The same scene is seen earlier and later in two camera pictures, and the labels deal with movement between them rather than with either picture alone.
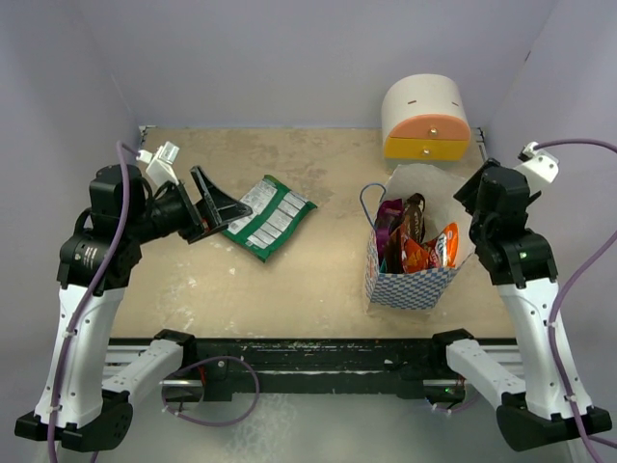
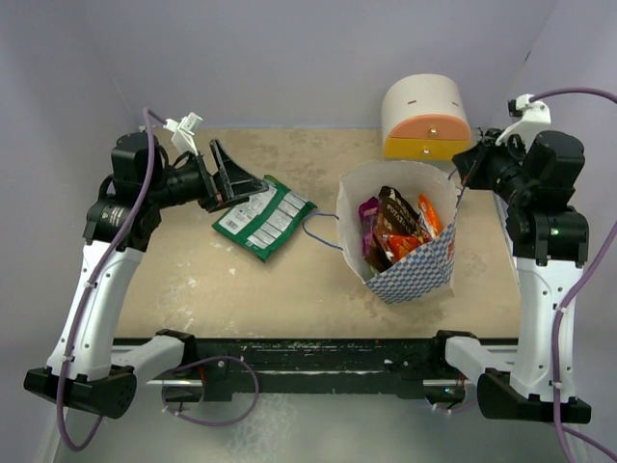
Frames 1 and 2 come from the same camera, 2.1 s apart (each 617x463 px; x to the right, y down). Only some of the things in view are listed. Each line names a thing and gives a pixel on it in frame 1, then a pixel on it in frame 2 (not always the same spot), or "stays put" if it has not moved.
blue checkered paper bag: (447, 201) -> (422, 272)
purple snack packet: (390, 211) -> (368, 210)
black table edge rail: (380, 367) stays put
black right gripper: (468, 193) -> (472, 162)
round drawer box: (424, 121) stays put
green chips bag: (276, 214) stays put
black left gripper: (218, 207) -> (236, 183)
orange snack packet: (451, 231) -> (430, 216)
